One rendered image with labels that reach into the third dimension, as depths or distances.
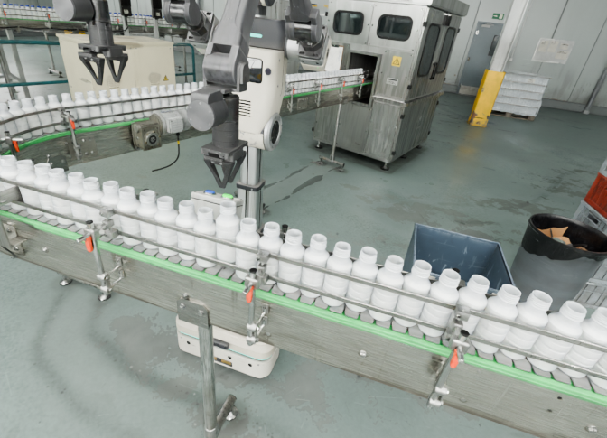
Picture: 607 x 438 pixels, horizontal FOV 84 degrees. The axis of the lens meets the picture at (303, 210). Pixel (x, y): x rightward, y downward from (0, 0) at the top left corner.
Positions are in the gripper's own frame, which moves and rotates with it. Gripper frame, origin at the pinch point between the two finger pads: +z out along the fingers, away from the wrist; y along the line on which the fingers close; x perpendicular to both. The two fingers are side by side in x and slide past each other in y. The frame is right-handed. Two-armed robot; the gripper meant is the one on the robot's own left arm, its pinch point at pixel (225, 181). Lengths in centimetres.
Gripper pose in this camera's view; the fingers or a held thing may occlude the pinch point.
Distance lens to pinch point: 81.5
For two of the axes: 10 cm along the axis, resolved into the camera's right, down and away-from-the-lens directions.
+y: 3.0, -4.3, 8.5
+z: -1.1, 8.7, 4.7
